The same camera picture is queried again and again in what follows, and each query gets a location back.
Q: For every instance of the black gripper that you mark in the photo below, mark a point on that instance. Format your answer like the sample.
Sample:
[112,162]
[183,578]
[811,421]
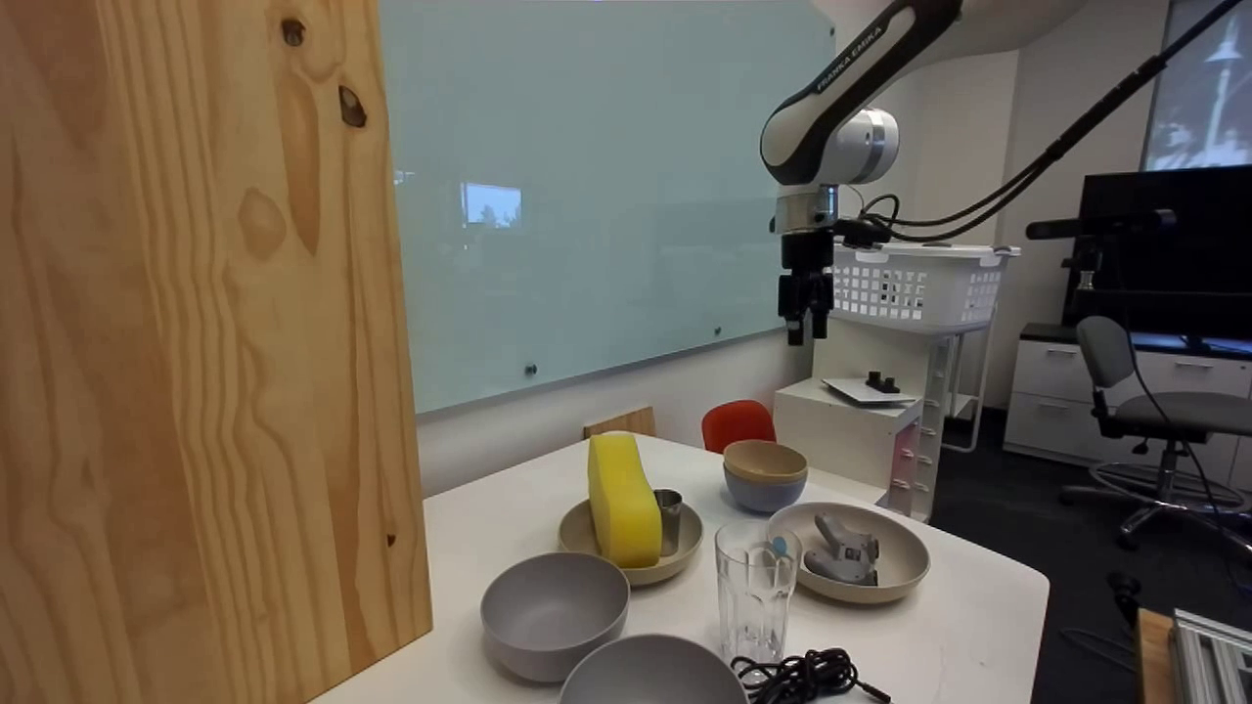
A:
[809,277]

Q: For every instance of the beige brown bowl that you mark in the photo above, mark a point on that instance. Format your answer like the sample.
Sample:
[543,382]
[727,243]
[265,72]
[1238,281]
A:
[770,459]

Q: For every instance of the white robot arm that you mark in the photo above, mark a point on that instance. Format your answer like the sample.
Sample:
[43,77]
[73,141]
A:
[856,141]

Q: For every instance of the red bowl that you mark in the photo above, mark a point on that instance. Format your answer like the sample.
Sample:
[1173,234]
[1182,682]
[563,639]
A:
[737,425]

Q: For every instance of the large grey bowl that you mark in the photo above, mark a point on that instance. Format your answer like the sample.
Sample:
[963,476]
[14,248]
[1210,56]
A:
[651,674]

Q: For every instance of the small grey bowl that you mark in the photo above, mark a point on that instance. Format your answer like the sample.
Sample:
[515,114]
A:
[550,613]

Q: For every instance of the white flat tablet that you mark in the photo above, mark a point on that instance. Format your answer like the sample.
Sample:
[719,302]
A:
[863,395]

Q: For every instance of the white low cabinet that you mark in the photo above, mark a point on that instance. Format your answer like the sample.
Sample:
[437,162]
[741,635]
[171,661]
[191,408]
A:
[836,435]

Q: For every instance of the white laundry basket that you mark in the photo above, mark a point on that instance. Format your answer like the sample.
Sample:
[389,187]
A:
[920,288]

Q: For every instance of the clear plastic drawer tower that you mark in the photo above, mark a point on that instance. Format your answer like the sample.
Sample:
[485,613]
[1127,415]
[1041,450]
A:
[918,457]

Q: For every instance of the white basket stand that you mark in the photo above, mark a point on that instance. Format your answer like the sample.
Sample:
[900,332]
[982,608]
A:
[981,394]

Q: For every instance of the small metal cup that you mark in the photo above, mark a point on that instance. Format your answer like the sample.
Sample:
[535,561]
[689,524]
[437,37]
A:
[670,511]

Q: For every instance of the white drawer cabinet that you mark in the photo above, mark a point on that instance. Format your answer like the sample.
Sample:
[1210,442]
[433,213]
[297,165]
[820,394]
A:
[1041,394]

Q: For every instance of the large beige shallow dish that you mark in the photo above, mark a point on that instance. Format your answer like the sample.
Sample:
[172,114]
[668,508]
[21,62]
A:
[900,553]

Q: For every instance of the yellow sponge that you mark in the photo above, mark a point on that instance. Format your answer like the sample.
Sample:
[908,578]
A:
[623,504]

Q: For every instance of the glass whiteboard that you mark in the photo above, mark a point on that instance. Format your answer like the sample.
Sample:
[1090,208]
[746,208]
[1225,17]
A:
[590,196]

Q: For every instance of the small beige plate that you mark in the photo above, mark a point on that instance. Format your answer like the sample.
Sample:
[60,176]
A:
[680,553]

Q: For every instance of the clear drinking glass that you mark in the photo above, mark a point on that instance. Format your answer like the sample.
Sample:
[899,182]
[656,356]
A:
[757,608]

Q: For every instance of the black monitor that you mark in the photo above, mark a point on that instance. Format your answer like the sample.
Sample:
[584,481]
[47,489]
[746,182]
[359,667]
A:
[1176,277]

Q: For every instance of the grey office chair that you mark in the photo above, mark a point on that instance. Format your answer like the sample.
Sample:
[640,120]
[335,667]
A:
[1176,412]

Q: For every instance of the window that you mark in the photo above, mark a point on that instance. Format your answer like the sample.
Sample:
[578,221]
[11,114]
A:
[1199,92]

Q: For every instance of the pine wood board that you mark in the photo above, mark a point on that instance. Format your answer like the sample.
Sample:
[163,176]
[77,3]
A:
[196,352]

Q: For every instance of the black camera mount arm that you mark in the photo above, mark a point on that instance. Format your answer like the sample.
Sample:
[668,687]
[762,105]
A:
[1098,223]

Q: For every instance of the aluminium frame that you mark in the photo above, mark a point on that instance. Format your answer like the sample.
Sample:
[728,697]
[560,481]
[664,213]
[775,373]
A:
[1216,657]

